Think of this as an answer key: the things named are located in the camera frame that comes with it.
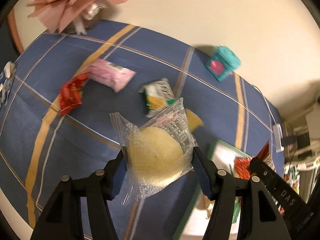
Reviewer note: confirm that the white tray with green rim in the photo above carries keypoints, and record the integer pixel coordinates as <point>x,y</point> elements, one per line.
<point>210,213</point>

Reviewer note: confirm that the teal toy box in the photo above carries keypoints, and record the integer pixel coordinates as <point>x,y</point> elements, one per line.
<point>222,62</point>

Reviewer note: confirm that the clear round bun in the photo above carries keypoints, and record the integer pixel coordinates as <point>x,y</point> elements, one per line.
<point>157,153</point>

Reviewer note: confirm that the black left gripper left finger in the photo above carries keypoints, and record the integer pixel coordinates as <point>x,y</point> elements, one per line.
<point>115,172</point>

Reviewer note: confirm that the colourful clutter pile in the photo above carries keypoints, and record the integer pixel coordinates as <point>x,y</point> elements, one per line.
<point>292,177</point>

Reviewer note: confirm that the red green rice cracker packet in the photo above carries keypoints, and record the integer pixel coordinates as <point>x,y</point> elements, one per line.
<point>266,156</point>

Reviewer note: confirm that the black power adapter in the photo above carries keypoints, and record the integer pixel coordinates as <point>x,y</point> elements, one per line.
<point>289,140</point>

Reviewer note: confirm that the red foil snack packet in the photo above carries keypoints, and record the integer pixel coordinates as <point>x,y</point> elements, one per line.
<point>71,93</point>

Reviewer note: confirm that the blue plaid tablecloth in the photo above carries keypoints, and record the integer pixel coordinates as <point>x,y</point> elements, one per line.
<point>39,146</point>

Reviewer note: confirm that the red patterned snack packet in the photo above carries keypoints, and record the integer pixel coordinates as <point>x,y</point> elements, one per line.
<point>241,166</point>

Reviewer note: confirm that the white power strip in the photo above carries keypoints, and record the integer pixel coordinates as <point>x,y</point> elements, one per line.
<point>278,135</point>

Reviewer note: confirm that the pink flower bouquet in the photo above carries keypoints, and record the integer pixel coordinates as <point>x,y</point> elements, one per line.
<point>56,15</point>

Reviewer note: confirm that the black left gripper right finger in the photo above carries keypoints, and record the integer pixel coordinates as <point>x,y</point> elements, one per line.
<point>205,171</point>

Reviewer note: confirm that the pink snack packet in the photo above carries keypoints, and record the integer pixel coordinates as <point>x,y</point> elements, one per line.
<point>109,74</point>

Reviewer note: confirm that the small yellow cake piece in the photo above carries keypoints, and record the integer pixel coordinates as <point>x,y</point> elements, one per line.
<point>193,120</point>

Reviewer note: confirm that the green white cracker packet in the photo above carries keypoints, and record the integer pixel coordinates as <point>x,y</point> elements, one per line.
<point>158,96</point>

